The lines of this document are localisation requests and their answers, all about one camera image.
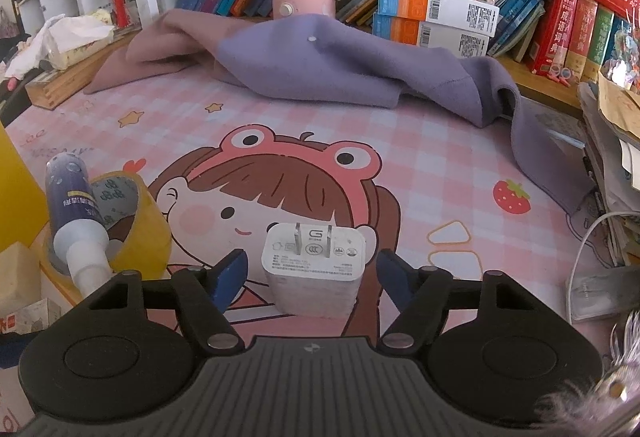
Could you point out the white plug charger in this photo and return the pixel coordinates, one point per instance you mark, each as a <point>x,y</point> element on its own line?
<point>310,277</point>

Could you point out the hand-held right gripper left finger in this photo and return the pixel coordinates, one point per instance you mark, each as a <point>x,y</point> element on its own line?
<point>231,279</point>

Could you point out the white flat power brick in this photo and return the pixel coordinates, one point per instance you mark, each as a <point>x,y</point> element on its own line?
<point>600,297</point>

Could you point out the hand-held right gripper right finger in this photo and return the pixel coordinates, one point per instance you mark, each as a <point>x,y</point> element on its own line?
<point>395,279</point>

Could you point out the blue spray bottle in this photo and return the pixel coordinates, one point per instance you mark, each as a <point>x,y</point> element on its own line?
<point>75,207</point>

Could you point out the red tassel ornament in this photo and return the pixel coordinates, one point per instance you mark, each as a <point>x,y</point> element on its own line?
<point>119,7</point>

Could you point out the stack of papers and books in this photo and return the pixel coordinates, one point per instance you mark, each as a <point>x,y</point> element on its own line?
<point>610,197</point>

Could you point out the stack of red dictionaries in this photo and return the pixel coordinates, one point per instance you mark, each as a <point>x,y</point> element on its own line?
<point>565,32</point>

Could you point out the yellow tape roll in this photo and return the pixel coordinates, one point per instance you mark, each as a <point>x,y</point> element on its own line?
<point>145,237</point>

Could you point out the yellow cardboard box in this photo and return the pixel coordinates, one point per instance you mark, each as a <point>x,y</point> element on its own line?
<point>15,197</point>

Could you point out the fluffy grey sleeve cuff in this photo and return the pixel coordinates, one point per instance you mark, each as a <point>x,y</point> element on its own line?
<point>590,397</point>

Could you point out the white tissue pack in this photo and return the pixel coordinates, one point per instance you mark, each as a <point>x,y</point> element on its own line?
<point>65,37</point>

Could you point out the wooden box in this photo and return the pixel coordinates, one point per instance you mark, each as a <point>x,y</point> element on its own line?
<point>65,87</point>

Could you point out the colourful figure card pack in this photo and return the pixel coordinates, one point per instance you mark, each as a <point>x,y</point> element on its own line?
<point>622,57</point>

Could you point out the small red white box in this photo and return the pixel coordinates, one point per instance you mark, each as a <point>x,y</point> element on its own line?
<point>30,317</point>

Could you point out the brown paper envelope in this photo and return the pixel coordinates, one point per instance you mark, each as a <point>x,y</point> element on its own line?
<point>620,112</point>

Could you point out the purple fleece cloth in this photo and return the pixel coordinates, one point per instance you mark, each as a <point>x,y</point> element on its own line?
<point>350,62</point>

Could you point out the orange blue white carton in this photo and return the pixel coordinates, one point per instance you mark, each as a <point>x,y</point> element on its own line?
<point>435,7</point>
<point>430,39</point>

